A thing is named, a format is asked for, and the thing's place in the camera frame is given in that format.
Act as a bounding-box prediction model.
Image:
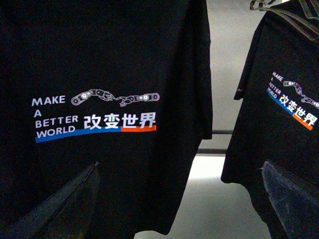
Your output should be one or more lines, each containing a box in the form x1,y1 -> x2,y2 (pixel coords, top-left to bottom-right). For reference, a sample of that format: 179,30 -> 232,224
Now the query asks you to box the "lower metal rack rail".
197,148 -> 226,154

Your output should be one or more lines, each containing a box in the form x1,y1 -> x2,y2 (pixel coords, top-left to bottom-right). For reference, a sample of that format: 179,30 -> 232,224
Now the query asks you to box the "black printed t-shirt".
221,0 -> 319,239
0,0 -> 212,239

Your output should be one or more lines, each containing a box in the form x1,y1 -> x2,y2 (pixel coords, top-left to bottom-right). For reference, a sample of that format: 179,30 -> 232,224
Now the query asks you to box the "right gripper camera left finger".
0,162 -> 100,239

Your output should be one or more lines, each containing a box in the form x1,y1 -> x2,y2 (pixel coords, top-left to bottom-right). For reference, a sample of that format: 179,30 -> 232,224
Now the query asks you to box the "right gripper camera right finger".
262,161 -> 319,239

